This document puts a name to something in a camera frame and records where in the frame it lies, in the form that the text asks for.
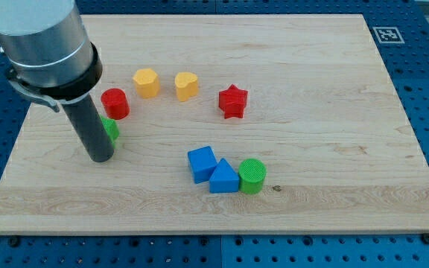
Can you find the yellow hexagon block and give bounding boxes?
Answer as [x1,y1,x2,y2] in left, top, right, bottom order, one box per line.
[133,68,161,98]

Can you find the wooden board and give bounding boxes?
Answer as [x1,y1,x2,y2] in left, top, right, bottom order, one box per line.
[0,14,429,236]

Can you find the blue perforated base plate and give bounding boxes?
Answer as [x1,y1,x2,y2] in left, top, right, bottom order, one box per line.
[0,0,429,267]

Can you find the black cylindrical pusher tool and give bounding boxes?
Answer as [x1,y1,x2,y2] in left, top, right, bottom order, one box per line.
[62,95,114,162]

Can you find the green cylinder block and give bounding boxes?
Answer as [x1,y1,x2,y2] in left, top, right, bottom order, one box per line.
[238,159,267,194]

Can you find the blue triangle block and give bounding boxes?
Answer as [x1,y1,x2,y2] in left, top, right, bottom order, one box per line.
[209,158,239,194]

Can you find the blue cube block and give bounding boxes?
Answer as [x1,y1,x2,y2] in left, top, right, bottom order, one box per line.
[187,146,217,184]

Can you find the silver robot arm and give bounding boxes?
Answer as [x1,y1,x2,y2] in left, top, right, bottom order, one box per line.
[0,0,102,112]

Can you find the red cylinder block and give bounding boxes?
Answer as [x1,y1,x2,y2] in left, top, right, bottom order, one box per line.
[101,88,130,120]

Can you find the green star block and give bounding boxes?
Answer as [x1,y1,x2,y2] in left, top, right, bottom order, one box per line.
[99,115,120,147]

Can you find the white fiducial marker tag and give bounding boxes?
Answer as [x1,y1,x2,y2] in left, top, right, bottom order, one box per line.
[372,26,404,44]

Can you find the yellow heart block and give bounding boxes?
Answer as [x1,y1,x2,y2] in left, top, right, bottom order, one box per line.
[174,72,199,102]

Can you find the red star block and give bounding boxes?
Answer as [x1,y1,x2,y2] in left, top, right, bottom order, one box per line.
[218,84,248,119]

